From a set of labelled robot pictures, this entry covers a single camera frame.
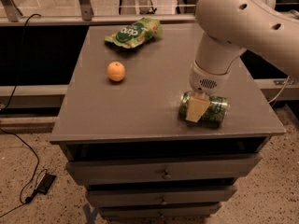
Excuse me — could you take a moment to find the metal railing frame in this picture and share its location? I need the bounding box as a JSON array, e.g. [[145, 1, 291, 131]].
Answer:
[[0, 0, 198, 26]]

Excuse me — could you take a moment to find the green soda can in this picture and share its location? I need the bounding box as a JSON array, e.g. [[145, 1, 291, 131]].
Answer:
[[178, 91, 229, 123]]

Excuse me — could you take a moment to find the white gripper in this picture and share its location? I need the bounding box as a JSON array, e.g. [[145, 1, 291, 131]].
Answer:
[[186, 62, 230, 122]]

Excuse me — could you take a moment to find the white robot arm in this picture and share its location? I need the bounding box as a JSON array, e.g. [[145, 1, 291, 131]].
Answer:
[[190, 0, 299, 95]]

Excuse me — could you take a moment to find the green snack bag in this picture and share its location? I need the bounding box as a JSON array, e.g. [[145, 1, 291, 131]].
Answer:
[[105, 18, 163, 49]]

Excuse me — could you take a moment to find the orange fruit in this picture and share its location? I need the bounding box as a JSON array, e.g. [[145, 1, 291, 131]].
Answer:
[[107, 62, 125, 82]]

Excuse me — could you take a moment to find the grey drawer cabinet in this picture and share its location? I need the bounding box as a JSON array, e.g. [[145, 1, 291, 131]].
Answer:
[[51, 23, 284, 219]]

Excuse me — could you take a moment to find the black cable on floor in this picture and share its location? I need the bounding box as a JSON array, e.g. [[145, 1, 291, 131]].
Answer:
[[0, 13, 49, 218]]

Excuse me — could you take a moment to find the black power adapter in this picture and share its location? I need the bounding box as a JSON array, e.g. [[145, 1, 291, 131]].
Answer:
[[36, 174, 56, 195]]

